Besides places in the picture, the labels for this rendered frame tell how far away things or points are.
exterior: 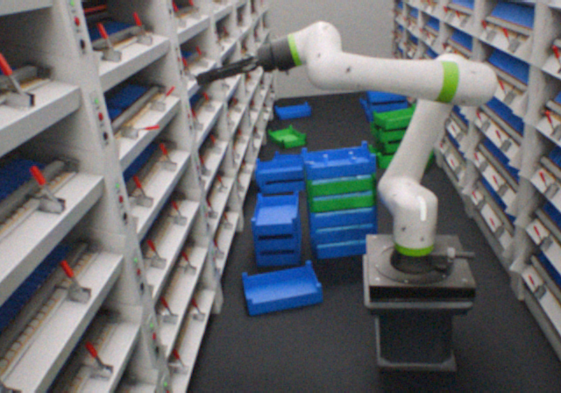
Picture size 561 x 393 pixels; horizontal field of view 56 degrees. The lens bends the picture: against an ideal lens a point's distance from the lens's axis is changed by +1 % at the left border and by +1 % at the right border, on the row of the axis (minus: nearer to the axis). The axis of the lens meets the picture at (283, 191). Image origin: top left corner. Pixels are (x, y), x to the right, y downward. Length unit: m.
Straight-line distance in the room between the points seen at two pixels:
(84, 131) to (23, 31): 0.22
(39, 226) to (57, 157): 0.24
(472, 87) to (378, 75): 0.27
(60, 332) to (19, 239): 0.20
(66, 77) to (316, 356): 1.25
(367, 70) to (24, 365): 1.02
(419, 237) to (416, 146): 0.30
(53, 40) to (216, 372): 1.23
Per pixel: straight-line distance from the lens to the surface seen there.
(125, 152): 1.33
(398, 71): 1.47
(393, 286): 1.66
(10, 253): 0.94
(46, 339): 1.05
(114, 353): 1.29
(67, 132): 1.19
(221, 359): 1.98
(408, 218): 1.63
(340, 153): 2.46
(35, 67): 1.15
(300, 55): 1.52
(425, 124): 1.72
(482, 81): 1.56
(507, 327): 2.10
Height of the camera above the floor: 1.27
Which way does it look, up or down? 23 degrees down
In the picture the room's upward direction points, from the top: 6 degrees counter-clockwise
